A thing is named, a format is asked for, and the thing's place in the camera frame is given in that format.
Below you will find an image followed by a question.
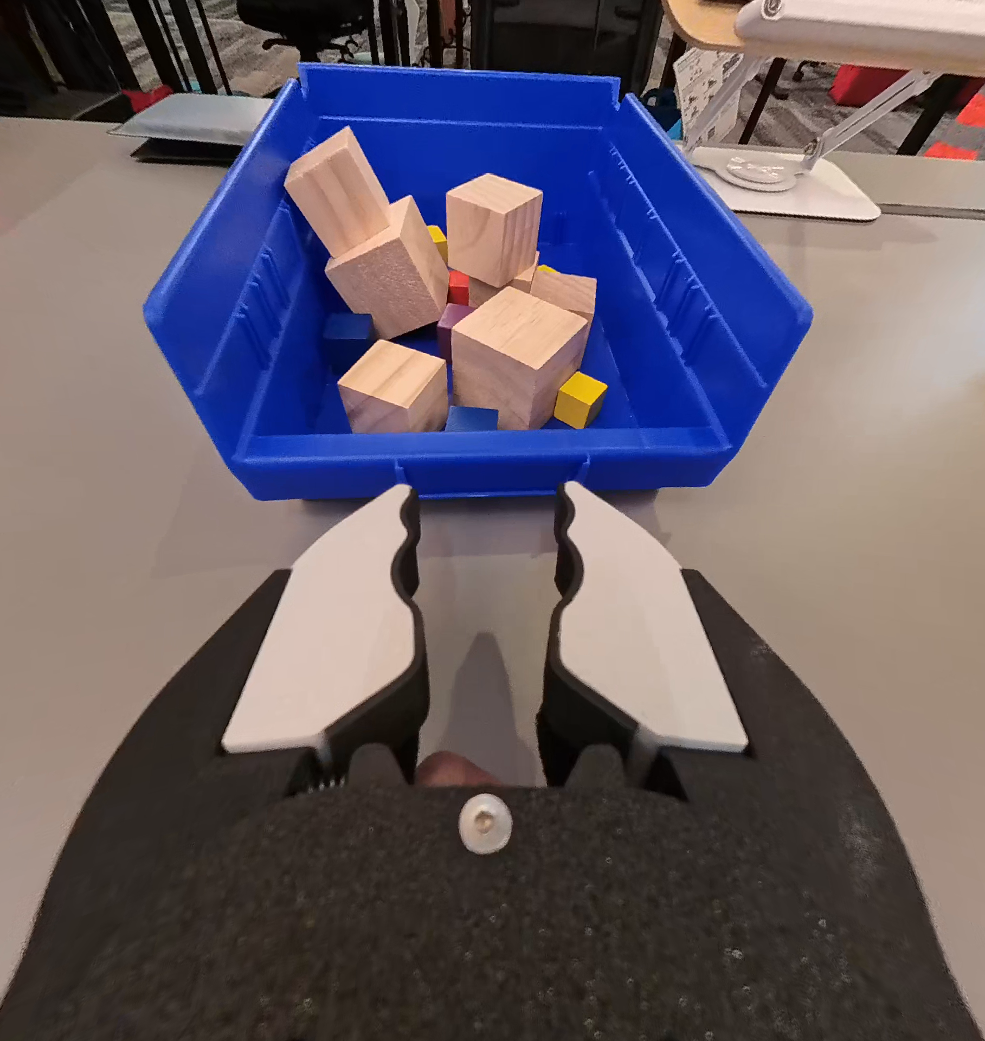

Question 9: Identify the small purple cube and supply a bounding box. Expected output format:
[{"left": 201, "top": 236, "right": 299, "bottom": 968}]
[{"left": 437, "top": 303, "right": 475, "bottom": 363}]

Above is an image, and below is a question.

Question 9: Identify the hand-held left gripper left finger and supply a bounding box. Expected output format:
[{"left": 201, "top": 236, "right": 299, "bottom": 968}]
[{"left": 221, "top": 484, "right": 430, "bottom": 786}]

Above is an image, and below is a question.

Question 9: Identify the grey desk hatch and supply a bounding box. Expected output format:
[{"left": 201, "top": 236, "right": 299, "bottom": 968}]
[{"left": 108, "top": 93, "right": 275, "bottom": 164}]

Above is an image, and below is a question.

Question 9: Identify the blue plastic bin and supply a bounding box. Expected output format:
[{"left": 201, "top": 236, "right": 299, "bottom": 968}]
[{"left": 143, "top": 62, "right": 814, "bottom": 501}]

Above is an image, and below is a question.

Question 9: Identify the beige wooden board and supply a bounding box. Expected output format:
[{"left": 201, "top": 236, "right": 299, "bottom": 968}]
[{"left": 661, "top": 0, "right": 786, "bottom": 56}]

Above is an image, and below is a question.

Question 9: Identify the pile of plain wooden cubes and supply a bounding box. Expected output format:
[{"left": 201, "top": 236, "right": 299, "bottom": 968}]
[{"left": 284, "top": 125, "right": 598, "bottom": 434}]

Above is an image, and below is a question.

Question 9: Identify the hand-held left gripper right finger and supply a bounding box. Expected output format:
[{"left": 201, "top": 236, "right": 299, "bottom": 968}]
[{"left": 535, "top": 480, "right": 751, "bottom": 787}]

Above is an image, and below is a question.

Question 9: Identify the white printed sheet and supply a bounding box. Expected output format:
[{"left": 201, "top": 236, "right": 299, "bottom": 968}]
[{"left": 673, "top": 47, "right": 747, "bottom": 149}]

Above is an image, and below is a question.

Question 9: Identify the black office chair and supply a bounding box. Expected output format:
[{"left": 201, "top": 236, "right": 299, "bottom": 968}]
[{"left": 236, "top": 0, "right": 383, "bottom": 65}]

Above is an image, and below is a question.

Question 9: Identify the white desk stand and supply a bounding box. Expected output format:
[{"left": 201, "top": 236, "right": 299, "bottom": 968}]
[{"left": 686, "top": 0, "right": 985, "bottom": 223}]

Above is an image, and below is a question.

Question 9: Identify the teal bag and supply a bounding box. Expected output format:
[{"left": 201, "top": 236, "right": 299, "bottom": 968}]
[{"left": 640, "top": 88, "right": 687, "bottom": 135}]

